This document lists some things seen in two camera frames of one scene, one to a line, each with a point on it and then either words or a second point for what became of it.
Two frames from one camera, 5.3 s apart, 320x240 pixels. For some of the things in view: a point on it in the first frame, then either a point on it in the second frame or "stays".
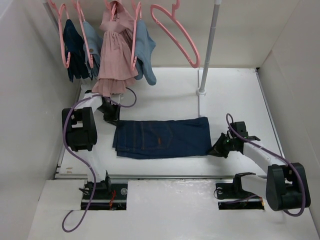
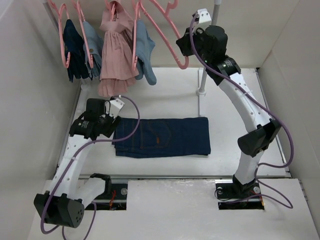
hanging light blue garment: (95, 41) stays
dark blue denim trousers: (143, 139) stays
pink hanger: (59, 12) stays
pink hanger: (171, 15) -> (166, 14)
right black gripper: (217, 149) -> (183, 43)
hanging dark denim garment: (74, 42) stays
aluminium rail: (76, 177) stays
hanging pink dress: (115, 75) stays
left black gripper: (115, 116) -> (107, 130)
